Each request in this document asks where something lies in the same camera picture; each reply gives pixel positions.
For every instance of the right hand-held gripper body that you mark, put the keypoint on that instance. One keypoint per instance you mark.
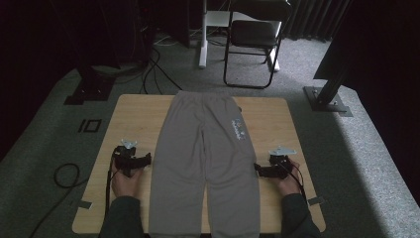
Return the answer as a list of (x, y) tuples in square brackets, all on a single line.
[(280, 165)]

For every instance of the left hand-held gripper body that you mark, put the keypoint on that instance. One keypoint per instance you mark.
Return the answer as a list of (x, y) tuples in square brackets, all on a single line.
[(127, 158)]

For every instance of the grey pants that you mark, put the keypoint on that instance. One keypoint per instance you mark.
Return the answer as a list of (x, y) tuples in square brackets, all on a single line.
[(204, 165)]

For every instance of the person's right hand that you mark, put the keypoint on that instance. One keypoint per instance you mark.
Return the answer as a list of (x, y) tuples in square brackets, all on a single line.
[(289, 185)]

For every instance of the person's left hand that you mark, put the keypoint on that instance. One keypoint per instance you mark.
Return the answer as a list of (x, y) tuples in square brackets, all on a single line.
[(127, 185)]

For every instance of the black folding chair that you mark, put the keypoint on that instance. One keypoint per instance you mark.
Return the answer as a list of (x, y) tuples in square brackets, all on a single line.
[(252, 36)]

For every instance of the dark pleated curtain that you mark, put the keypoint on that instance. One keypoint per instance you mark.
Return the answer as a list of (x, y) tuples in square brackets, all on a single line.
[(307, 20)]

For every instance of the black stand with base plate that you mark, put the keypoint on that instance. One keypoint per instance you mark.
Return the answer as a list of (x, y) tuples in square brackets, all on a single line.
[(327, 97), (90, 87)]

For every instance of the white desk frame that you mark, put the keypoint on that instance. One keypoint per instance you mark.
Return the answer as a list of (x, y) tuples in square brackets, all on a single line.
[(203, 39)]

